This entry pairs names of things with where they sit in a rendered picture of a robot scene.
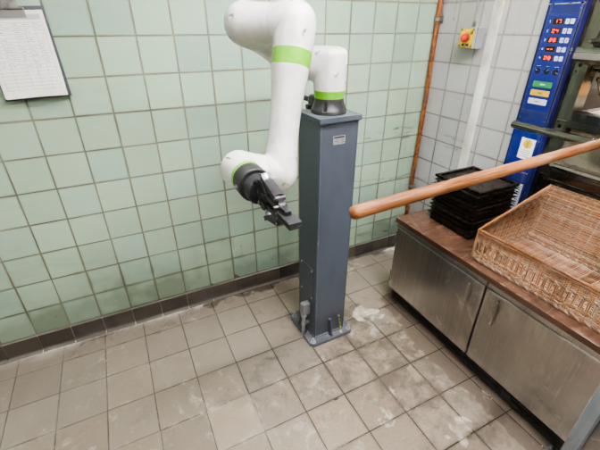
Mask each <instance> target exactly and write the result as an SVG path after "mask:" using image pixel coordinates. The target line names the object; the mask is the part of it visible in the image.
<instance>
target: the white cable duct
mask: <svg viewBox="0 0 600 450"><path fill-rule="evenodd" d="M504 3H505V0H495V3H494V7H493V12H492V15H491V20H490V23H489V28H488V32H487V40H486V44H485V48H484V52H483V56H482V60H481V65H480V68H479V76H478V80H477V84H476V88H475V92H474V97H473V100H472V105H471V112H470V116H469V120H468V124H467V129H466V132H465V137H464V141H463V145H462V152H461V156H460V161H459V164H458V169H461V168H466V167H467V162H468V159H469V155H470V151H471V144H472V140H473V136H474V132H475V129H476V125H477V120H478V117H479V110H480V106H481V102H482V98H483V94H484V90H485V86H486V83H487V78H488V72H489V67H490V64H491V60H492V56H493V52H494V48H495V44H496V37H497V33H498V30H499V25H500V21H501V18H502V14H503V9H504Z"/></svg>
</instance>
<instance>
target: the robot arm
mask: <svg viewBox="0 0 600 450"><path fill-rule="evenodd" d="M224 29H225V31H226V34H227V35H228V37H229V39H230V40H231V41H232V42H233V43H235V44H236V45H238V46H242V47H244V48H246V49H249V50H251V51H253V52H255V53H256V54H258V55H260V56H261V57H262V58H264V59H265V60H266V61H268V62H269V63H270V64H271V116H270V126H269V133H268V140H267V143H268V144H267V149H266V154H255V153H250V152H247V151H243V150H235V151H232V152H230V153H228V154H226V155H225V157H224V158H223V159H222V161H221V176H222V177H223V179H224V180H225V182H226V183H228V184H229V185H230V186H232V187H233V188H235V189H236V190H237V192H238V193H239V194H240V195H241V196H242V197H243V198H244V199H245V200H247V201H250V202H252V203H253V204H258V205H260V206H261V208H262V210H264V211H265V214H264V216H263V219H264V220H265V221H269V222H271V223H272V224H274V225H276V226H280V225H285V226H286V228H287V229H288V230H289V231H290V230H294V229H300V228H302V221H301V220H300V219H299V218H298V217H297V216H296V215H295V214H293V213H292V212H291V210H290V209H289V208H288V205H287V204H286V203H285V202H284V200H286V197H285V195H284V194H283V192H282V191H281V190H285V189H288V188H290V187H291V186H292V185H293V184H294V183H295V181H296V176H297V147H298V136H299V127H300V120H301V113H302V108H303V102H304V100H305V101H307V102H308V104H306V105H305V109H308V110H311V113H313V114H316V115H321V116H338V115H343V114H346V107H345V103H344V94H345V92H346V67H347V51H346V50H345V48H343V47H340V46H314V39H315V31H316V16H315V13H314V11H313V9H312V7H311V6H310V5H309V4H308V3H306V2H305V1H303V0H281V1H275V2H255V1H248V0H238V1H236V2H234V3H233V4H231V5H230V6H229V8H228V9H227V11H226V12H225V15H224ZM308 80H310V81H312V82H313V92H314V94H310V95H309V96H305V95H304V93H305V90H306V85H307V81H308Z"/></svg>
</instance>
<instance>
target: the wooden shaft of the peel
mask: <svg viewBox="0 0 600 450"><path fill-rule="evenodd" d="M599 148H600V138H599V139H597V140H593V141H589V142H587V143H583V144H579V145H575V146H570V147H566V148H564V149H560V150H556V151H553V152H550V153H546V154H541V155H537V156H533V157H530V158H527V159H523V160H520V161H517V162H510V163H507V164H504V165H500V166H497V167H494V168H490V169H486V170H483V171H477V172H474V173H471V174H467V175H464V176H461V177H457V178H453V179H448V180H444V181H441V182H438V183H434V184H431V185H427V186H424V187H418V188H415V189H411V190H408V191H404V192H401V193H398V194H394V195H391V196H385V197H381V198H378V199H375V200H371V201H368V202H365V203H361V204H355V205H353V206H351V207H350V208H349V215H350V216H351V218H352V219H354V220H358V219H361V218H364V217H367V216H371V215H373V214H376V213H382V212H385V211H388V210H392V209H395V208H397V207H401V206H404V205H408V204H413V203H416V202H419V201H422V200H425V199H429V198H431V197H434V196H440V195H443V194H446V193H450V192H453V191H455V190H459V189H462V188H467V187H471V186H474V185H477V184H480V183H483V182H487V181H490V180H493V179H498V178H502V177H504V176H508V175H511V174H514V173H517V172H520V171H525V170H529V169H532V168H536V167H538V166H541V165H545V164H548V163H553V162H557V161H560V160H562V159H566V158H569V157H572V156H575V155H578V154H584V153H587V152H590V151H594V150H596V149H599Z"/></svg>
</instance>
